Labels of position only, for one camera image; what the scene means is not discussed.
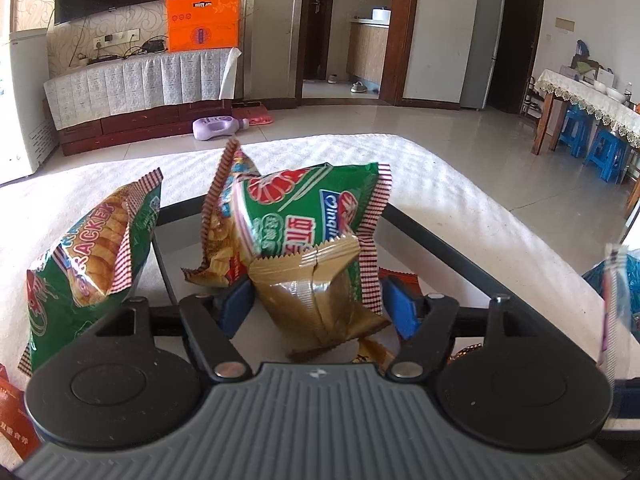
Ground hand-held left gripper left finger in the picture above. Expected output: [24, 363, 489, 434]
[92, 276, 256, 382]

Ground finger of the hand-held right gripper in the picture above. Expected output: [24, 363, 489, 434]
[612, 379, 640, 431]

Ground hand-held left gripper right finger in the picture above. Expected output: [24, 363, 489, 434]
[382, 278, 546, 382]

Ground grey tray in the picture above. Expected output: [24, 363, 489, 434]
[148, 194, 502, 367]

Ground golden brown snack bag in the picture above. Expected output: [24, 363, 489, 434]
[248, 235, 394, 361]

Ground blue snack packet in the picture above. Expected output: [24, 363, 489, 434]
[582, 242, 640, 382]

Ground red snack packet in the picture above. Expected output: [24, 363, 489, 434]
[377, 267, 422, 301]

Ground orange snack packet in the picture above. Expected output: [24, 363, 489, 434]
[350, 337, 399, 367]

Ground gold foil candy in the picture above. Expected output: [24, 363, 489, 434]
[448, 343, 484, 364]

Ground green shrimp cracker bag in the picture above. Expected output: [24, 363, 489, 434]
[17, 167, 165, 387]
[180, 137, 394, 319]

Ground white tablecloth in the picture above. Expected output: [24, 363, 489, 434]
[0, 132, 624, 397]

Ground purple detergent bottle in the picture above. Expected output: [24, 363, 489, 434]
[192, 117, 251, 141]

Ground red floor mat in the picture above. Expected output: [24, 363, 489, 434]
[232, 102, 275, 127]

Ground dark wooden television cabinet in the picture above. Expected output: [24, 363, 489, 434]
[59, 98, 236, 157]

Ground patterned white cabinet cloth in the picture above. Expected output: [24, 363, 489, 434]
[43, 47, 242, 131]

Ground shoe rack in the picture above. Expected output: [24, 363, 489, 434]
[519, 77, 544, 121]

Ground orange-red snack packet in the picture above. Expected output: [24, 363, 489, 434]
[0, 363, 44, 464]

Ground blue plastic stool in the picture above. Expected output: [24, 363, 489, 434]
[557, 107, 594, 159]
[583, 129, 630, 184]

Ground wooden kitchen counter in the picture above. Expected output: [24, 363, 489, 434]
[346, 18, 390, 86]

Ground silver refrigerator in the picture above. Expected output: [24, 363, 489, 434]
[459, 0, 506, 111]

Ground wooden table with lace cloth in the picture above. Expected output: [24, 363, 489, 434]
[530, 68, 640, 211]

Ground dark wooden door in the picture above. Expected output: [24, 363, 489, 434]
[487, 0, 545, 115]

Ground orange gift box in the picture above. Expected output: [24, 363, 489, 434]
[165, 0, 241, 54]

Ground white chest freezer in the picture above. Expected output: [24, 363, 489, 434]
[0, 27, 59, 186]

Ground white wall outlet strip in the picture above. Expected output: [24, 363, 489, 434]
[92, 29, 139, 49]

